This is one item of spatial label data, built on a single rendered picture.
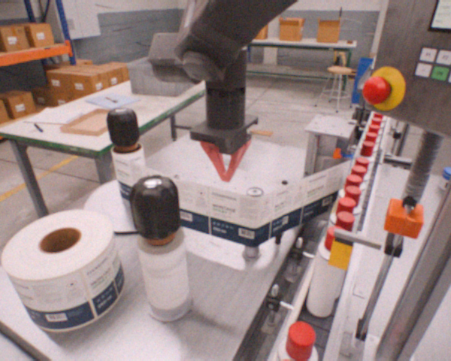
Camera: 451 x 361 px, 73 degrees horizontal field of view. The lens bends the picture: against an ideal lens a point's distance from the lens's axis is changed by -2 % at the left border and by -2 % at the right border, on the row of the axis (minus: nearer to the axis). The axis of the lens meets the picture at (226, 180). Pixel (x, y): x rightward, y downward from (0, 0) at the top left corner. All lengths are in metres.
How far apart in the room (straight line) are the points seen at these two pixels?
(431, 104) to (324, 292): 0.37
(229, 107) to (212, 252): 0.46
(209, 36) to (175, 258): 0.38
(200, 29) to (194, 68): 0.05
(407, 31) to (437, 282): 0.35
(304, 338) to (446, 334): 0.48
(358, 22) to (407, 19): 7.46
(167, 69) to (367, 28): 7.59
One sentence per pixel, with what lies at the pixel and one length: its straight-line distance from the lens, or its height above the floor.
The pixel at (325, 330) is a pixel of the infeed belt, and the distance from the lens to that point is 0.69.
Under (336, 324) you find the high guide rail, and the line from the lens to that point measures 0.60.
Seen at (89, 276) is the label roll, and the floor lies 0.99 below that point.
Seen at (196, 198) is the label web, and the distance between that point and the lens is 0.74.
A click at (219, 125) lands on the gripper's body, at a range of 0.43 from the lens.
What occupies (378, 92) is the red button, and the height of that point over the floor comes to 1.33.
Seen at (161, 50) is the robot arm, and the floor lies 1.38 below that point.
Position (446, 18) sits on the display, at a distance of 0.46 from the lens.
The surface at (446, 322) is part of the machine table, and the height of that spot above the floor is 0.83.
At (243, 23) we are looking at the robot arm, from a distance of 0.30.
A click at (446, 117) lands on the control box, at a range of 0.46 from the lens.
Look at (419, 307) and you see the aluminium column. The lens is 0.61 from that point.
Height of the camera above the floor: 1.44
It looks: 31 degrees down
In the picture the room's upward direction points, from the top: straight up
